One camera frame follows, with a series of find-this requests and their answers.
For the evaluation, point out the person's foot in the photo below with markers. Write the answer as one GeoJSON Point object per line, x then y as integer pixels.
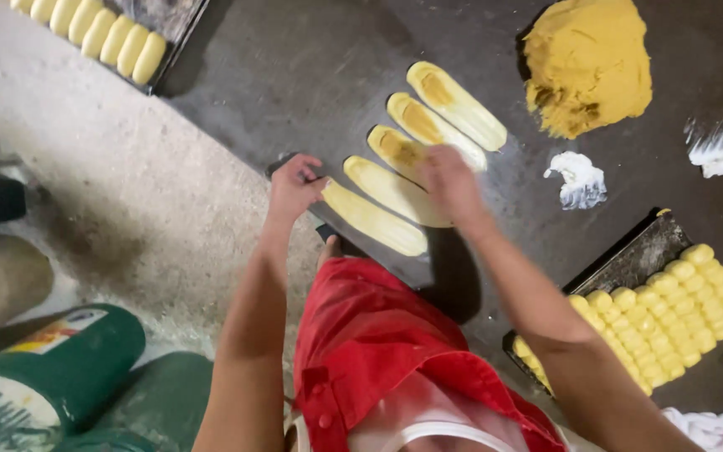
{"type": "Point", "coordinates": [330, 251]}

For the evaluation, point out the person's right fingers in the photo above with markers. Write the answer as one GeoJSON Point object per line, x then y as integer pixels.
{"type": "Point", "coordinates": [440, 162]}

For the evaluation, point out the white shortening smear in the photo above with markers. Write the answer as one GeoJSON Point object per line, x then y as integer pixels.
{"type": "Point", "coordinates": [578, 182]}
{"type": "Point", "coordinates": [716, 150]}

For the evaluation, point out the green plastic bucket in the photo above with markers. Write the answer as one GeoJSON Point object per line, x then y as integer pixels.
{"type": "Point", "coordinates": [47, 370]}

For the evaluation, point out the mound of yellow filling paste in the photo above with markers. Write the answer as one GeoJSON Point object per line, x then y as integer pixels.
{"type": "Point", "coordinates": [587, 63]}

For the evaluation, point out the white cloth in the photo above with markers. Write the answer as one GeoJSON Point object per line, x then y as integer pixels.
{"type": "Point", "coordinates": [713, 430]}

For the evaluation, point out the white undershirt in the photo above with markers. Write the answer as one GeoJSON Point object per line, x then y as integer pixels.
{"type": "Point", "coordinates": [437, 424]}

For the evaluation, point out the red apron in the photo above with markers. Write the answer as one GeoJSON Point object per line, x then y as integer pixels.
{"type": "Point", "coordinates": [374, 339]}

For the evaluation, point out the person's left hand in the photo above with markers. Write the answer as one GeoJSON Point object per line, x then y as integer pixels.
{"type": "Point", "coordinates": [291, 191]}

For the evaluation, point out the plain flattened yellow dough strip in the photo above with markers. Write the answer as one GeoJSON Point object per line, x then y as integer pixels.
{"type": "Point", "coordinates": [377, 221]}
{"type": "Point", "coordinates": [393, 188]}

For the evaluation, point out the row of shaped dough rolls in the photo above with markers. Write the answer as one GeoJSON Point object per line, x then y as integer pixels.
{"type": "Point", "coordinates": [107, 34]}

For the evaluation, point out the dark baking tray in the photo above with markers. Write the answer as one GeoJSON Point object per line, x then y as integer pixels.
{"type": "Point", "coordinates": [164, 16]}
{"type": "Point", "coordinates": [634, 257]}

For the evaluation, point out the flattened dough strip with filling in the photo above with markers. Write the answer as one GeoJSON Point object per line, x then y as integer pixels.
{"type": "Point", "coordinates": [421, 122]}
{"type": "Point", "coordinates": [396, 149]}
{"type": "Point", "coordinates": [462, 107]}

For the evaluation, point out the person's right hand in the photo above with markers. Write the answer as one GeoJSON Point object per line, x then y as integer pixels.
{"type": "Point", "coordinates": [455, 188]}

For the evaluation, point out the batch of small dough pieces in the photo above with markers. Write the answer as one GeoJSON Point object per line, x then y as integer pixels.
{"type": "Point", "coordinates": [669, 314]}

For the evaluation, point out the green plastic container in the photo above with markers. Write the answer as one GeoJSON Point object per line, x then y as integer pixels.
{"type": "Point", "coordinates": [160, 402]}

